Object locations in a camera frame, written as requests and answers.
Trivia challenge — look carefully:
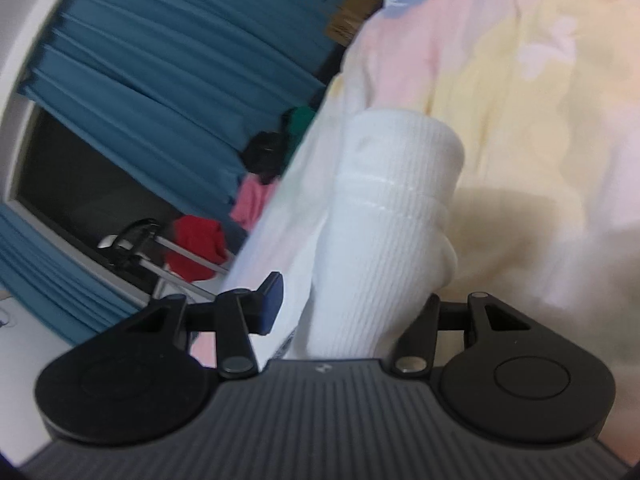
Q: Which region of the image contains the pastel rainbow bed cover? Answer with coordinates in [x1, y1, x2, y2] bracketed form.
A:
[192, 0, 640, 461]

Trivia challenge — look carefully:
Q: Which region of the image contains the red cloth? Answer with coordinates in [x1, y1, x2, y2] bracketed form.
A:
[165, 215, 231, 282]

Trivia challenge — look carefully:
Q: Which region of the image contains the pink cloth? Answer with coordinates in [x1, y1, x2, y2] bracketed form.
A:
[230, 175, 281, 233]

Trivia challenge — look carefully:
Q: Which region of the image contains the brown paper bag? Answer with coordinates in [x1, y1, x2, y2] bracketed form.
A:
[325, 0, 383, 46]

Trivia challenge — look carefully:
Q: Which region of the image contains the black cloth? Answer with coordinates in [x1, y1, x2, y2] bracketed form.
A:
[241, 130, 296, 183]

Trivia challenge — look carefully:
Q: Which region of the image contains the green cloth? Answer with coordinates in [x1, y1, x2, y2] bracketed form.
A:
[282, 106, 318, 146]

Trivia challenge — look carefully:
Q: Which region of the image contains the white cotton garment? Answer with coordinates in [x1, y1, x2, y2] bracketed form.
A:
[287, 107, 466, 361]

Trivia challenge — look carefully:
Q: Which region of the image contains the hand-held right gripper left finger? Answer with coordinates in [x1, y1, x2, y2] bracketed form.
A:
[120, 271, 284, 378]

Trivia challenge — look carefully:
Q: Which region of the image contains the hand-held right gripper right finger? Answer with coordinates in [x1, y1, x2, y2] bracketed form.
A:
[390, 291, 536, 376]

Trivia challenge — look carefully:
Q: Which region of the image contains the dark window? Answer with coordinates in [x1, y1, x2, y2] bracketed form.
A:
[7, 102, 246, 306]

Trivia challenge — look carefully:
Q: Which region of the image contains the blue curtain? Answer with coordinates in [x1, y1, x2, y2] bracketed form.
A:
[0, 205, 151, 346]
[17, 0, 373, 201]

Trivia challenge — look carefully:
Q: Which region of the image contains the garment steamer stand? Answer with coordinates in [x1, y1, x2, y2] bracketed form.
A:
[97, 217, 231, 306]

